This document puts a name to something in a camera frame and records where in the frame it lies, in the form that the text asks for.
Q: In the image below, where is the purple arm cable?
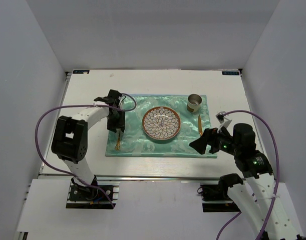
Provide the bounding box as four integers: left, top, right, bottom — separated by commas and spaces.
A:
35, 93, 137, 210
215, 109, 280, 240

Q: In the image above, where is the gold knife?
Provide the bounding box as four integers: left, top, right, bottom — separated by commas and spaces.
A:
197, 115, 203, 136

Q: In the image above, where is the blue label sticker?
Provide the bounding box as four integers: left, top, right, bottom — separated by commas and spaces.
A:
222, 71, 240, 76
72, 69, 90, 75

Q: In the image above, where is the patterned orange rim plate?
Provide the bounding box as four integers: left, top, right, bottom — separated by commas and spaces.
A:
142, 106, 181, 141

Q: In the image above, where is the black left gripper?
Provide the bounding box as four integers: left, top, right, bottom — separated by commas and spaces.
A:
107, 108, 126, 133

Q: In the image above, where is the green satin cloth napkin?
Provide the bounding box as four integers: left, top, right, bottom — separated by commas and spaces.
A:
105, 94, 217, 159

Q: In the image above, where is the gold fork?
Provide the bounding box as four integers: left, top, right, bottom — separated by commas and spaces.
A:
115, 132, 122, 151

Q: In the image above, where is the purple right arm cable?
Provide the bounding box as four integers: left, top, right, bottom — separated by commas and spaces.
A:
215, 109, 280, 240

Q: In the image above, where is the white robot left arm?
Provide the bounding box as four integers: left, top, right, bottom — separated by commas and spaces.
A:
51, 89, 125, 200

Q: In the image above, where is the blue label sticker left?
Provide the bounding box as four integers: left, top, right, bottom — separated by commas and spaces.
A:
72, 69, 90, 75

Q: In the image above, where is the blue label sticker right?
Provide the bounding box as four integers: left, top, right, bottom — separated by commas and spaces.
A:
222, 71, 240, 76

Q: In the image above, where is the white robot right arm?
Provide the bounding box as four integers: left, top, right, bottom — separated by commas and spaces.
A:
189, 123, 305, 240

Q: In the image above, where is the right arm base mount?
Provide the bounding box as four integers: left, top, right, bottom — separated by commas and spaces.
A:
197, 173, 250, 213

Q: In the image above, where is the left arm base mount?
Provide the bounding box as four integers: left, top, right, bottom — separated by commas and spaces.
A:
66, 181, 119, 210

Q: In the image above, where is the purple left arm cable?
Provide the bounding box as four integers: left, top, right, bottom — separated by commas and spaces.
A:
35, 93, 137, 210

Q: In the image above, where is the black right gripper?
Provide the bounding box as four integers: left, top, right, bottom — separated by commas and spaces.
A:
189, 124, 240, 156

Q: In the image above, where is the metal cup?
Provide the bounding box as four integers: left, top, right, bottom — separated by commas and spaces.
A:
187, 94, 202, 113

